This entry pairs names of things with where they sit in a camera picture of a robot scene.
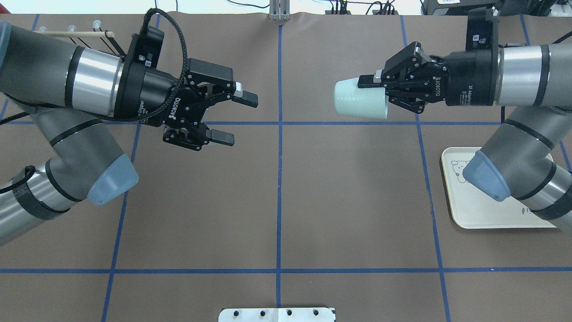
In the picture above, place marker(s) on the aluminium frame post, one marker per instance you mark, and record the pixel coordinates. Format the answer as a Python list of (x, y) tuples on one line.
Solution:
[(279, 10)]

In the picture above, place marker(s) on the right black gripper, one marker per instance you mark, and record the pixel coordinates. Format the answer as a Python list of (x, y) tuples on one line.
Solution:
[(469, 78)]

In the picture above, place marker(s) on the cream rabbit print tray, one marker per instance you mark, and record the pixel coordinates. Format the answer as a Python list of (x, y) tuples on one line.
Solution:
[(472, 209)]

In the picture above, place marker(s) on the pale green plastic cup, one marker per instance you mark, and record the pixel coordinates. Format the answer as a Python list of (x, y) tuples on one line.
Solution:
[(349, 100)]

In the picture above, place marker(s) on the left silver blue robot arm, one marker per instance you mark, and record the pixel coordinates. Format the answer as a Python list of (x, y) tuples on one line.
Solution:
[(69, 90)]

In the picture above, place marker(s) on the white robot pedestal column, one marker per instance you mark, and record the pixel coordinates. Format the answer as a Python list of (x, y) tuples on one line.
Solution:
[(293, 314)]

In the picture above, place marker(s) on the black wire cup rack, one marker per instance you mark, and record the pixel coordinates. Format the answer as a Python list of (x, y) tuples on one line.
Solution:
[(107, 37)]

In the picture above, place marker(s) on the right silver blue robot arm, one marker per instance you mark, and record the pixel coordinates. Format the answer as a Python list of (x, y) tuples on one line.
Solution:
[(534, 80)]

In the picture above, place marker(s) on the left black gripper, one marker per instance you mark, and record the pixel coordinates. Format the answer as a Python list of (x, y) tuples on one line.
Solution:
[(149, 95)]

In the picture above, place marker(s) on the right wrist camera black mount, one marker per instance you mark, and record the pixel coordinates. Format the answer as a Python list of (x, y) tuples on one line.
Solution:
[(482, 30)]

